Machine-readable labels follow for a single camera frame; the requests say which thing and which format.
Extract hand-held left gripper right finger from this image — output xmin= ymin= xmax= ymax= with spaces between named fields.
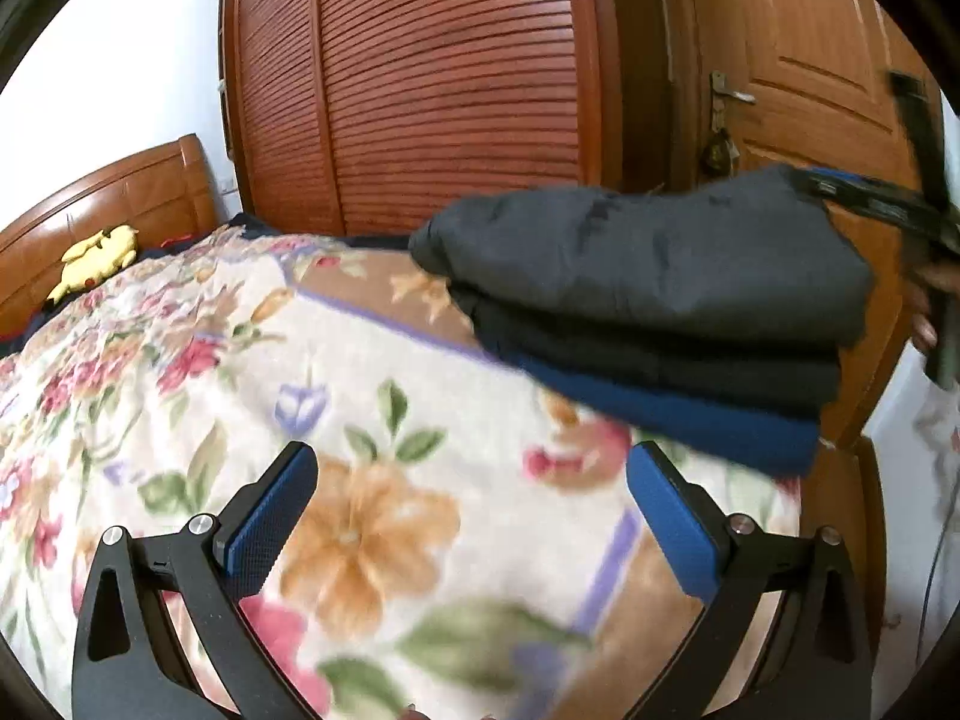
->
xmin=626 ymin=441 xmax=875 ymax=720

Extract black zip jacket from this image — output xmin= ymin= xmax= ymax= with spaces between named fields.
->
xmin=409 ymin=165 xmax=878 ymax=361

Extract blue folded garment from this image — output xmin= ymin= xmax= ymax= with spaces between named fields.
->
xmin=510 ymin=352 xmax=822 ymax=477

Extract black cable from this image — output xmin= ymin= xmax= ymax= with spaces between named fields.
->
xmin=916 ymin=465 xmax=957 ymax=650

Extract wooden door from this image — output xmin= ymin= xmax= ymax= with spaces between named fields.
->
xmin=660 ymin=0 xmax=950 ymax=451

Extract floral blanket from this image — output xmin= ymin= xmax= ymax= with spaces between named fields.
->
xmin=0 ymin=229 xmax=807 ymax=720

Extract black folded garment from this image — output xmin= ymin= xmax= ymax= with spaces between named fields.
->
xmin=469 ymin=296 xmax=841 ymax=421

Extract wooden bed headboard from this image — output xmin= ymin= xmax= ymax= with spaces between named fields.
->
xmin=0 ymin=133 xmax=222 ymax=338

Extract louvred wooden wardrobe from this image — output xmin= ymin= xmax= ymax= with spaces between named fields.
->
xmin=217 ymin=0 xmax=623 ymax=237

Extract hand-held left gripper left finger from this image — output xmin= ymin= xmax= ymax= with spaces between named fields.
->
xmin=71 ymin=441 xmax=320 ymax=720

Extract metal door handle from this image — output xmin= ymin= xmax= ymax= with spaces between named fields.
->
xmin=709 ymin=71 xmax=758 ymax=128

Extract yellow plush toy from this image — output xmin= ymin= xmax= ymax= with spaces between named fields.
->
xmin=46 ymin=225 xmax=142 ymax=305

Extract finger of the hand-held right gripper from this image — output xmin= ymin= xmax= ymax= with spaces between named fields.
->
xmin=780 ymin=165 xmax=960 ymax=233

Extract wooden bed footboard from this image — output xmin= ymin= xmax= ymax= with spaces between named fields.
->
xmin=799 ymin=435 xmax=890 ymax=653

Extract person's right hand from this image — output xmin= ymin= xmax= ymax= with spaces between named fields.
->
xmin=910 ymin=251 xmax=955 ymax=352

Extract hanging keys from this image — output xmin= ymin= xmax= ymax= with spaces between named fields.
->
xmin=701 ymin=127 xmax=740 ymax=173

